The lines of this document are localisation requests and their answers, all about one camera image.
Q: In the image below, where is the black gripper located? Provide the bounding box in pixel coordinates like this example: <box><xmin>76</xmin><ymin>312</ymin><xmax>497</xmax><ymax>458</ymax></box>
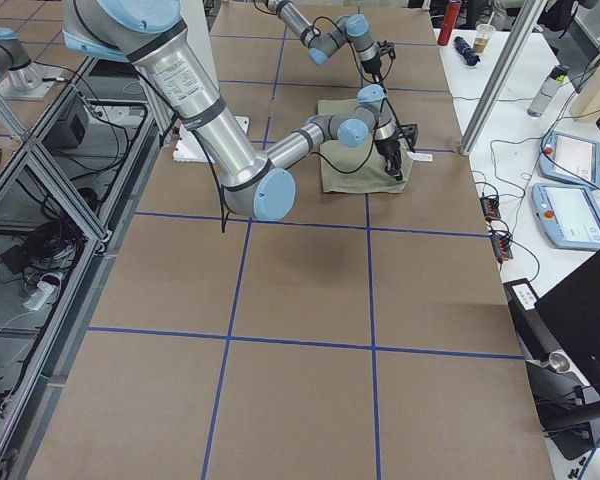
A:
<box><xmin>362</xmin><ymin>41</ymin><xmax>396</xmax><ymax>86</ymax></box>
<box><xmin>374</xmin><ymin>123</ymin><xmax>418</xmax><ymax>181</ymax></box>

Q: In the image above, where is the olive green long-sleeve shirt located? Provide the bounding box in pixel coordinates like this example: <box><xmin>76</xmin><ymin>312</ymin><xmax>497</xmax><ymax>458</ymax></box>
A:
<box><xmin>318</xmin><ymin>100</ymin><xmax>413</xmax><ymax>194</ymax></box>

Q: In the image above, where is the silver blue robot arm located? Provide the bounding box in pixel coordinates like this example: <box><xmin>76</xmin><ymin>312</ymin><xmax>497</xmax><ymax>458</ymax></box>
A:
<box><xmin>62</xmin><ymin>1</ymin><xmax>418</xmax><ymax>221</ymax></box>
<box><xmin>253</xmin><ymin>0</ymin><xmax>396</xmax><ymax>85</ymax></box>

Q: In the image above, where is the white shirt hang tag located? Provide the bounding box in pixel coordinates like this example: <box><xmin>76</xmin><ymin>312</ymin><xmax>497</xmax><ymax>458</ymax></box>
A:
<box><xmin>408</xmin><ymin>152</ymin><xmax>433</xmax><ymax>162</ymax></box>

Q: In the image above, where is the folded navy umbrella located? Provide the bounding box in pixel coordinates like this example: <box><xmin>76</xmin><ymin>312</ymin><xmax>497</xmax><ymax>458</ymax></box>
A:
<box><xmin>453</xmin><ymin>36</ymin><xmax>480</xmax><ymax>67</ymax></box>

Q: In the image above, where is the red water bottle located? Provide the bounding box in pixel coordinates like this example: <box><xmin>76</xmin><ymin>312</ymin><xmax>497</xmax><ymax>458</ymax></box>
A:
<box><xmin>437</xmin><ymin>0</ymin><xmax>463</xmax><ymax>46</ymax></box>

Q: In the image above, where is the upper orange electronics board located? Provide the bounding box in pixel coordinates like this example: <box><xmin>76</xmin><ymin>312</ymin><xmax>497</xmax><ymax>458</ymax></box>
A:
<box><xmin>480</xmin><ymin>196</ymin><xmax>501</xmax><ymax>221</ymax></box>

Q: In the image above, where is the orange electronics board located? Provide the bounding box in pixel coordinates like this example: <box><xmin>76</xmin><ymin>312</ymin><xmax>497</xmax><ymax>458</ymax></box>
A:
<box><xmin>480</xmin><ymin>196</ymin><xmax>501</xmax><ymax>221</ymax></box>
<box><xmin>490</xmin><ymin>231</ymin><xmax>513</xmax><ymax>264</ymax></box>

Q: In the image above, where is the iced coffee plastic cup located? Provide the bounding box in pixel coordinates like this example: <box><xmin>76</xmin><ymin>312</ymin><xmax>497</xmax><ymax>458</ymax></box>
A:
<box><xmin>473</xmin><ymin>24</ymin><xmax>496</xmax><ymax>54</ymax></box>

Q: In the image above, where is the lower orange electronics board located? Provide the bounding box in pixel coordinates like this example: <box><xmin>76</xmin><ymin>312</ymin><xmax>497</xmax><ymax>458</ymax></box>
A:
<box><xmin>490</xmin><ymin>231</ymin><xmax>513</xmax><ymax>264</ymax></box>

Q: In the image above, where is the clear grey water bottle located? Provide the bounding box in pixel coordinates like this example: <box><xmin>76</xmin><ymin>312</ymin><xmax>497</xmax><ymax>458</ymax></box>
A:
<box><xmin>527</xmin><ymin>64</ymin><xmax>570</xmax><ymax>117</ymax></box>

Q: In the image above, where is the far blue teach pendant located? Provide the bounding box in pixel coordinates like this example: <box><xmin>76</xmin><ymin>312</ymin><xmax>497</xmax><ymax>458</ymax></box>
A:
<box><xmin>538</xmin><ymin>131</ymin><xmax>600</xmax><ymax>187</ymax></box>

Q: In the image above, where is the blue teach pendant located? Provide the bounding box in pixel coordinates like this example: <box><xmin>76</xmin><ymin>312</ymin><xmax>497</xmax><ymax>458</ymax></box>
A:
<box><xmin>538</xmin><ymin>131</ymin><xmax>600</xmax><ymax>187</ymax></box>
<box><xmin>531</xmin><ymin>183</ymin><xmax>600</xmax><ymax>251</ymax></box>

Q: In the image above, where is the near blue teach pendant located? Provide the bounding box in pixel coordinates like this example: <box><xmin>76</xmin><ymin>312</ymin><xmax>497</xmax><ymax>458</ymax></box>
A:
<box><xmin>531</xmin><ymin>183</ymin><xmax>600</xmax><ymax>251</ymax></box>

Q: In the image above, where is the black box white label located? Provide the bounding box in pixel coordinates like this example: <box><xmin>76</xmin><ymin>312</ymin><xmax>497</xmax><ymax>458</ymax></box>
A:
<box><xmin>503</xmin><ymin>278</ymin><xmax>561</xmax><ymax>361</ymax></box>

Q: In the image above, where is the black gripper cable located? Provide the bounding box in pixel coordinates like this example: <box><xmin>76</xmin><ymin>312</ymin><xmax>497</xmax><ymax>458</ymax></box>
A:
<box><xmin>317</xmin><ymin>94</ymin><xmax>416</xmax><ymax>175</ymax></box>
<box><xmin>311</xmin><ymin>16</ymin><xmax>396</xmax><ymax>89</ymax></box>

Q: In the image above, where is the aluminium frame post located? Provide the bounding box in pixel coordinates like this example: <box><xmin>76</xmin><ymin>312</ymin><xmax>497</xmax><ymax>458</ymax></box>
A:
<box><xmin>459</xmin><ymin>0</ymin><xmax>547</xmax><ymax>156</ymax></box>

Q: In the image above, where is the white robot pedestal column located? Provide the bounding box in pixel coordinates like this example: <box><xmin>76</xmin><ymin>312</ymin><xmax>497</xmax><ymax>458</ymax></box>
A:
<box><xmin>180</xmin><ymin>0</ymin><xmax>253</xmax><ymax>172</ymax></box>

